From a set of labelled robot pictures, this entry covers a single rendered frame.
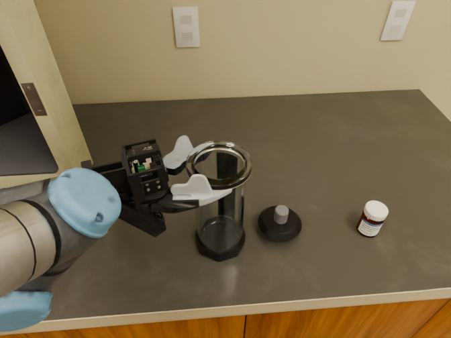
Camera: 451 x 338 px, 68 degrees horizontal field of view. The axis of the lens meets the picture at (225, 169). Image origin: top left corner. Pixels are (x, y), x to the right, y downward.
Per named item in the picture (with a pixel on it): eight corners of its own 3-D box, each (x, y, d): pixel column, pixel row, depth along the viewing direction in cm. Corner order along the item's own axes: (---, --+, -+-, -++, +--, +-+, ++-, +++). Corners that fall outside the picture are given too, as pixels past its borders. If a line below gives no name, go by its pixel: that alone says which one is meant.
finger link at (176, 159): (211, 128, 56) (166, 153, 51) (212, 155, 60) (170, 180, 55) (198, 120, 58) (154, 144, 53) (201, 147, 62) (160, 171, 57)
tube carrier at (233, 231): (235, 210, 74) (237, 134, 59) (254, 251, 67) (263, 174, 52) (188, 224, 72) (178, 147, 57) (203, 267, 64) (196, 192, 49)
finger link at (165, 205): (197, 208, 49) (138, 205, 50) (198, 214, 50) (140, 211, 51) (201, 185, 53) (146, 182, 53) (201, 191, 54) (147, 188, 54)
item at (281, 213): (254, 213, 75) (256, 194, 71) (294, 210, 76) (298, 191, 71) (260, 249, 69) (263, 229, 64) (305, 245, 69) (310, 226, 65)
